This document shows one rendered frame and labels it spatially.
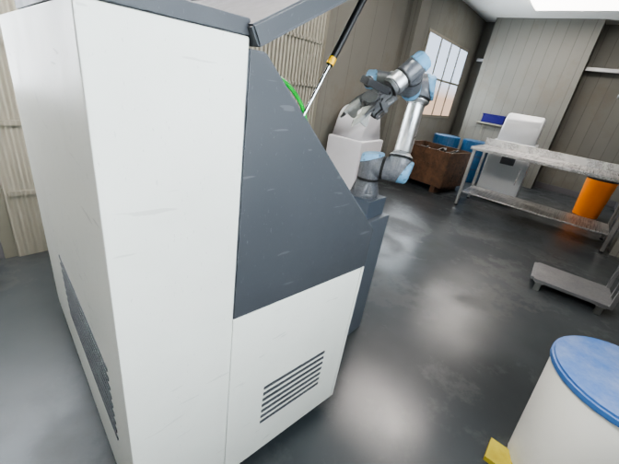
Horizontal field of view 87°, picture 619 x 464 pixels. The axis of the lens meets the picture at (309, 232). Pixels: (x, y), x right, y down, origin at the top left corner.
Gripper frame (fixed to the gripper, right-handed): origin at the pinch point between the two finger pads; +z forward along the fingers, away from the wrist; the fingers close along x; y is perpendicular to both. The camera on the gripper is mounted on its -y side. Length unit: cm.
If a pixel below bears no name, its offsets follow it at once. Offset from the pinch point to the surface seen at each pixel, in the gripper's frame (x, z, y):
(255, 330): -44, 67, 3
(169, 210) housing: -39, 52, -43
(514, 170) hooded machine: 157, -259, 436
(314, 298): -38, 50, 20
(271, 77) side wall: -29, 20, -44
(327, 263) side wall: -35, 38, 13
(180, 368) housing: -48, 82, -13
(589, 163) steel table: 76, -298, 394
